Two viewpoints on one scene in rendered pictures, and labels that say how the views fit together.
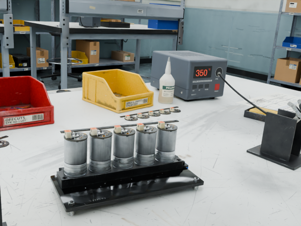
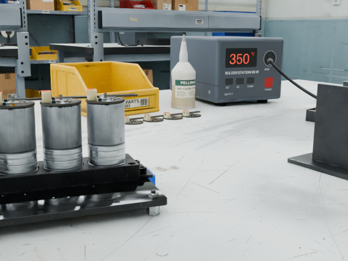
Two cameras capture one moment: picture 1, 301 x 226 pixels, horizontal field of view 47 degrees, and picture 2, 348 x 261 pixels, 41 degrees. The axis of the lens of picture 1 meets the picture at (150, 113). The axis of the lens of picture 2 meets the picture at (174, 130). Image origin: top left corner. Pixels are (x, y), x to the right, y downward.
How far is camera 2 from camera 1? 0.18 m
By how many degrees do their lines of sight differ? 9
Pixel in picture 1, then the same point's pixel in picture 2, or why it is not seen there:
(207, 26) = (299, 43)
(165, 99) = (181, 101)
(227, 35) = (328, 53)
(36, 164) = not seen: outside the picture
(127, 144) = (14, 125)
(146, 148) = (56, 135)
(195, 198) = (142, 230)
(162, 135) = (92, 113)
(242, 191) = (248, 218)
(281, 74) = not seen: outside the picture
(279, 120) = (339, 96)
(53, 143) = not seen: outside the picture
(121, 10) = (173, 21)
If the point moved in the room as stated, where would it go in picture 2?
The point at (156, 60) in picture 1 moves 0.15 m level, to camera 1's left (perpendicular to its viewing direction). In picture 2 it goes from (175, 49) to (84, 48)
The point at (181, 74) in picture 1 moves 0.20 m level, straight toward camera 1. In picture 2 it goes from (207, 63) to (177, 77)
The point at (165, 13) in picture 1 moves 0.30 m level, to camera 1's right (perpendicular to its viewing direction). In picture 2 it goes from (235, 23) to (278, 23)
